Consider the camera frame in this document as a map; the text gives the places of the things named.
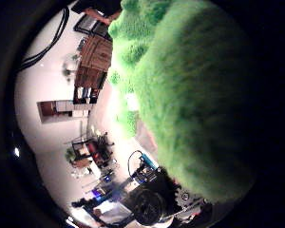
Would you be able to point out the dark framed screen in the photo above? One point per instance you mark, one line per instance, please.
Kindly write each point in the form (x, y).
(90, 26)

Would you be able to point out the green dinosaur plush toy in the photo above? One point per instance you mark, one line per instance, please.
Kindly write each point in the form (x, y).
(193, 95)

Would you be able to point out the wooden bookshelf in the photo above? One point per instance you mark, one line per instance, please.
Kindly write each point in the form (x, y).
(93, 61)

